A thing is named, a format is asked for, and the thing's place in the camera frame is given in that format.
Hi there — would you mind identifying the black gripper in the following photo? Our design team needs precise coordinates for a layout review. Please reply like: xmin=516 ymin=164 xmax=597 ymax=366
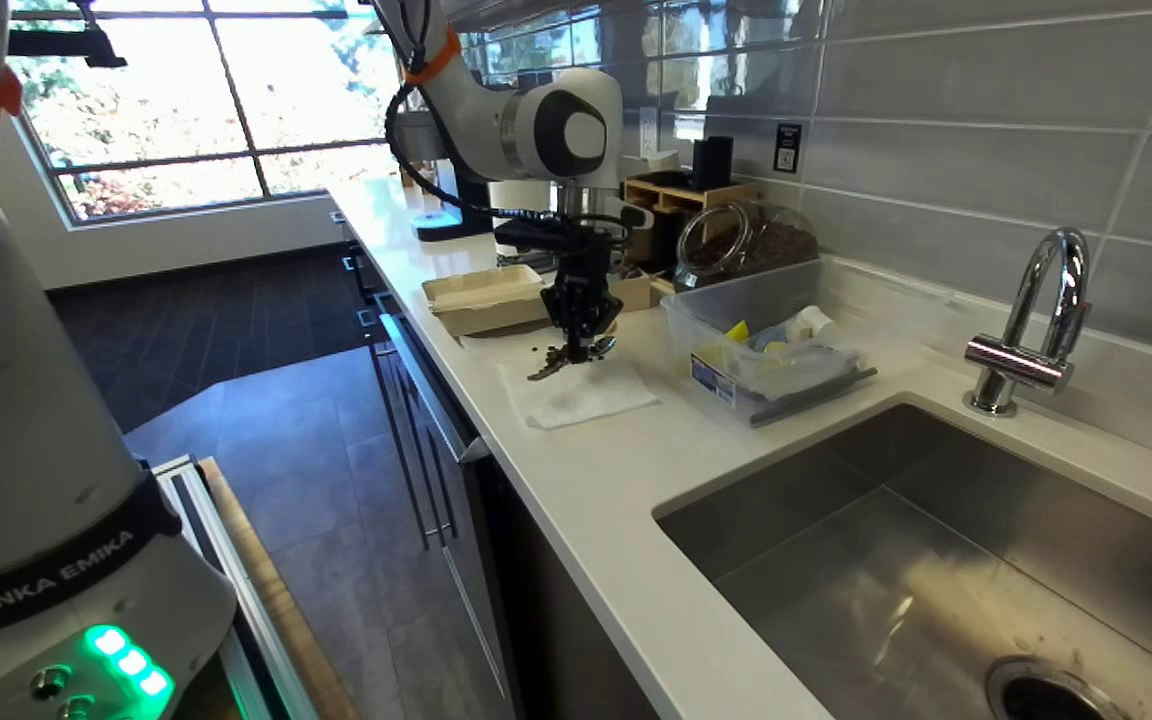
xmin=539 ymin=243 xmax=626 ymax=366

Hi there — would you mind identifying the silver spoon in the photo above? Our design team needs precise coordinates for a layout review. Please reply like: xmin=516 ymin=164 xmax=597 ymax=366
xmin=525 ymin=338 xmax=614 ymax=382

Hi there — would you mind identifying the white paper napkin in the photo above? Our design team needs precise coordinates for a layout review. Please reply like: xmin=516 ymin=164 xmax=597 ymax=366
xmin=501 ymin=343 xmax=669 ymax=436

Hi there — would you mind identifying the wooden cutting board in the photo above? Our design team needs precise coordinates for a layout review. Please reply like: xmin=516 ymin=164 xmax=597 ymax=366
xmin=422 ymin=259 xmax=674 ymax=343

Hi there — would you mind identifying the wooden box organizer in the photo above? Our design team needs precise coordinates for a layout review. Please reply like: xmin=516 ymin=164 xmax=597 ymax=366
xmin=618 ymin=168 xmax=767 ymax=270

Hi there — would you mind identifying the clear plastic bin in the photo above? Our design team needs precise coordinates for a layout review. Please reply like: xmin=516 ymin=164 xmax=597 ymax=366
xmin=655 ymin=251 xmax=882 ymax=430

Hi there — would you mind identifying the clear plastic container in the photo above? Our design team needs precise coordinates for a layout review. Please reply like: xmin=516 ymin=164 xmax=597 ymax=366
xmin=687 ymin=343 xmax=873 ymax=424

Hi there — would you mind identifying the black cup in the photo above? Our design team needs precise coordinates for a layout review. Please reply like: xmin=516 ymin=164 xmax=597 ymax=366
xmin=687 ymin=130 xmax=739 ymax=194

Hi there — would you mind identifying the small white bottle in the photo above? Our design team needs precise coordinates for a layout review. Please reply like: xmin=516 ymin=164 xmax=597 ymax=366
xmin=785 ymin=303 xmax=839 ymax=346

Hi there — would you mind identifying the wooden strip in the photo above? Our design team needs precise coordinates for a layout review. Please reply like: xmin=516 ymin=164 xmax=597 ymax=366
xmin=193 ymin=451 xmax=362 ymax=720

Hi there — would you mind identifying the stainless steel sink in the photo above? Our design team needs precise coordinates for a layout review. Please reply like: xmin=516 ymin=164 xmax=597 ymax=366
xmin=651 ymin=394 xmax=1152 ymax=720

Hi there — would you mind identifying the large window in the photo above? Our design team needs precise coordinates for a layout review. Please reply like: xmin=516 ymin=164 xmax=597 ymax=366
xmin=7 ymin=0 xmax=410 ymax=233

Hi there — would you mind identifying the chrome curved faucet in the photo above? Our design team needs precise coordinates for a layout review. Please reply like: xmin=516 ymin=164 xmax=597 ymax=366
xmin=960 ymin=225 xmax=1095 ymax=421

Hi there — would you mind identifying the sink drain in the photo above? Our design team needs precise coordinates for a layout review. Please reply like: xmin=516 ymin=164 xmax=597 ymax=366
xmin=982 ymin=652 xmax=1130 ymax=720

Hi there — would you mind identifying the metal cabinet drawer handle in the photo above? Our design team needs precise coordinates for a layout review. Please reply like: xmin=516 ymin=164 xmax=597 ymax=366
xmin=373 ymin=303 xmax=489 ymax=466

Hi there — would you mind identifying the round wire rack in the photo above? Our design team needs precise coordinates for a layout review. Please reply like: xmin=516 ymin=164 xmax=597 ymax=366
xmin=669 ymin=194 xmax=825 ymax=292

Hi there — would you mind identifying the wall power outlet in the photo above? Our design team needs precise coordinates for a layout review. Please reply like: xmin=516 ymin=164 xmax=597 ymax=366
xmin=767 ymin=118 xmax=810 ymax=179

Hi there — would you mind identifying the metal rail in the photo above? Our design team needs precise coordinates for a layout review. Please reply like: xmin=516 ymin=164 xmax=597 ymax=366
xmin=153 ymin=451 xmax=321 ymax=720

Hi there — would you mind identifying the black overhead mount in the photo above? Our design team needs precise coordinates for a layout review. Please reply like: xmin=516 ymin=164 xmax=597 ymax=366
xmin=7 ymin=0 xmax=134 ymax=71

